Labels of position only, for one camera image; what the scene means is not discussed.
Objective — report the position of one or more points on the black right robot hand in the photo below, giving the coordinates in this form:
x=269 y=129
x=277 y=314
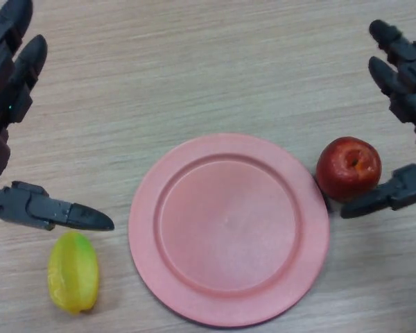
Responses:
x=407 y=100

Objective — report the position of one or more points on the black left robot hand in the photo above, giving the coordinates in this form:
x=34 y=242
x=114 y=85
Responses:
x=7 y=104

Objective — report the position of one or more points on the yellow green starfruit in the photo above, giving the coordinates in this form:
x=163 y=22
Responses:
x=73 y=274

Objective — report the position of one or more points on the red apple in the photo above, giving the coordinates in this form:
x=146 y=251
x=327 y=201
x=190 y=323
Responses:
x=348 y=168

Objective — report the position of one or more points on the pink round plate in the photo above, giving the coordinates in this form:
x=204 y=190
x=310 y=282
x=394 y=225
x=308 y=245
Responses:
x=229 y=230

